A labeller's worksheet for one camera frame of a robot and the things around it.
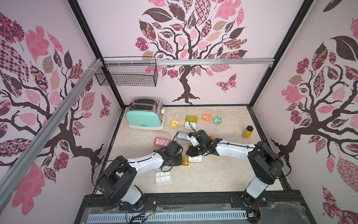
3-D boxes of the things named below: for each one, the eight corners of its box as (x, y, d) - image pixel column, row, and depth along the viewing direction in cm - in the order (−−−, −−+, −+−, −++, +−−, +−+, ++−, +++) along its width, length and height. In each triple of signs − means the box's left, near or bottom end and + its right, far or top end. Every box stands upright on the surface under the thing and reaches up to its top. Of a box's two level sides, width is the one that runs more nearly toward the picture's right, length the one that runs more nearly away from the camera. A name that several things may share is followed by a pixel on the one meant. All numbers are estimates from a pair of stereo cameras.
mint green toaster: (130, 130, 106) (122, 115, 92) (135, 113, 118) (129, 97, 104) (164, 131, 106) (161, 115, 92) (166, 113, 118) (163, 97, 104)
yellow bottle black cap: (243, 139, 101) (248, 131, 93) (241, 133, 105) (246, 125, 97) (249, 139, 101) (254, 131, 93) (247, 133, 105) (252, 125, 97)
